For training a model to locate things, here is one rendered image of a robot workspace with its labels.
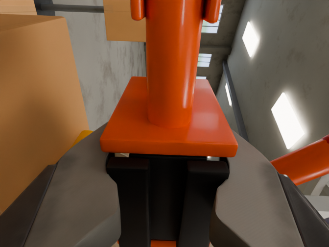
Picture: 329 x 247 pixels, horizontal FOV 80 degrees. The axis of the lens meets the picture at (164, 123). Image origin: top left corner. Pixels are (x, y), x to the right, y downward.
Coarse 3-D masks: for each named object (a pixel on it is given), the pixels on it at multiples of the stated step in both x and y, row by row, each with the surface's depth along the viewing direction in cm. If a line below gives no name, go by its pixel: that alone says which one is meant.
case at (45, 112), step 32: (0, 32) 15; (32, 32) 18; (64, 32) 24; (0, 64) 15; (32, 64) 18; (64, 64) 24; (0, 96) 15; (32, 96) 19; (64, 96) 24; (0, 128) 15; (32, 128) 19; (64, 128) 25; (0, 160) 15; (32, 160) 19; (0, 192) 15
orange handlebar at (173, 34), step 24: (144, 0) 7; (168, 0) 6; (192, 0) 7; (216, 0) 6; (168, 24) 7; (192, 24) 7; (168, 48) 7; (192, 48) 7; (168, 72) 8; (192, 72) 8; (168, 96) 8; (192, 96) 9; (168, 120) 9
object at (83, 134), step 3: (81, 132) 30; (84, 132) 30; (87, 132) 30; (90, 132) 30; (81, 135) 29; (84, 135) 29; (87, 135) 29; (78, 138) 28; (81, 138) 28; (75, 141) 28; (78, 141) 28
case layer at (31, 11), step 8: (0, 0) 62; (8, 0) 65; (16, 0) 68; (24, 0) 72; (32, 0) 76; (0, 8) 62; (8, 8) 65; (16, 8) 68; (24, 8) 72; (32, 8) 76
